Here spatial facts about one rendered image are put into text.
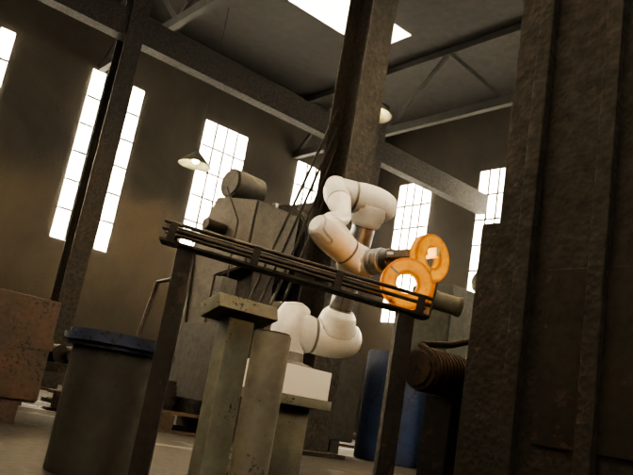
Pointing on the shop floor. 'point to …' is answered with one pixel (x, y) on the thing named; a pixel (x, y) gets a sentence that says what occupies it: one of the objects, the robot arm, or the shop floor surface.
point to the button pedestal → (225, 377)
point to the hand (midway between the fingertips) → (430, 253)
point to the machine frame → (559, 258)
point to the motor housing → (437, 406)
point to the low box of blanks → (24, 348)
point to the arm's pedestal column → (288, 440)
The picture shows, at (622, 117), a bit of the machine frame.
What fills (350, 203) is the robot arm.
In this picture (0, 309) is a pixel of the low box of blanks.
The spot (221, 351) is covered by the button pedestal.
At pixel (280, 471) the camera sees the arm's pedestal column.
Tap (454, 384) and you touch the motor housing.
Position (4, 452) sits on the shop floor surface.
